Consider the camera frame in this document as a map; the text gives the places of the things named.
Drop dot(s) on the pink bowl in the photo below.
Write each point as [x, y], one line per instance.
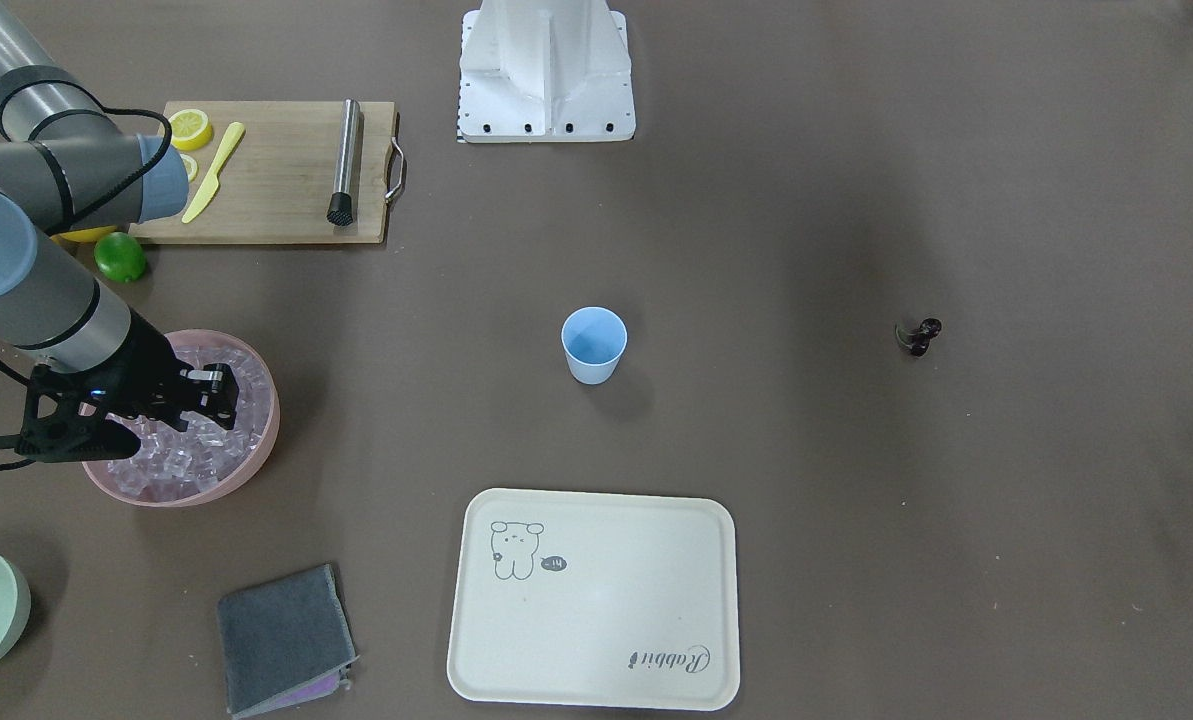
[256, 450]

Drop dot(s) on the green lime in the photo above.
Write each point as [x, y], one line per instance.
[120, 257]

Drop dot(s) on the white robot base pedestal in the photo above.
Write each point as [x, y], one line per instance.
[545, 72]

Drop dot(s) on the bamboo cutting board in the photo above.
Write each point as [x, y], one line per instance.
[275, 189]

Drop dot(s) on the steel muddler black tip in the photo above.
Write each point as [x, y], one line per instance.
[341, 205]

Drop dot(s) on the light blue plastic cup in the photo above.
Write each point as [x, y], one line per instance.
[593, 339]

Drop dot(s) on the cream rabbit tray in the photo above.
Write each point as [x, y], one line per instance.
[591, 599]

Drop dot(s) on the yellow lemon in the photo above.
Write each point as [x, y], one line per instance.
[89, 235]

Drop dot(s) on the dark red cherries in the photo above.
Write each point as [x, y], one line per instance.
[916, 341]

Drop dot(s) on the grey folded cloth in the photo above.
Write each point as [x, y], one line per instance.
[285, 642]

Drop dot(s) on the lemon half slice lower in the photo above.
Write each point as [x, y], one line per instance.
[191, 167]

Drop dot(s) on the pile of clear ice cubes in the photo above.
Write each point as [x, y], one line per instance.
[196, 465]

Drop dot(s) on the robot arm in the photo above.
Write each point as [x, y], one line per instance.
[67, 163]

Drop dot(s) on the lemon half slice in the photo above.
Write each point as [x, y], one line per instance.
[190, 129]
[191, 167]

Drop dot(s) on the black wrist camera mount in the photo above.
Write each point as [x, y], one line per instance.
[65, 419]

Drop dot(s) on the lemon half slice upper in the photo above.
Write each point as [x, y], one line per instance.
[190, 129]

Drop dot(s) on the yellow plastic knife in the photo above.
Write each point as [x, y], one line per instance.
[211, 182]

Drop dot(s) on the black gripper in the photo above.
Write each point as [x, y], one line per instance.
[143, 366]

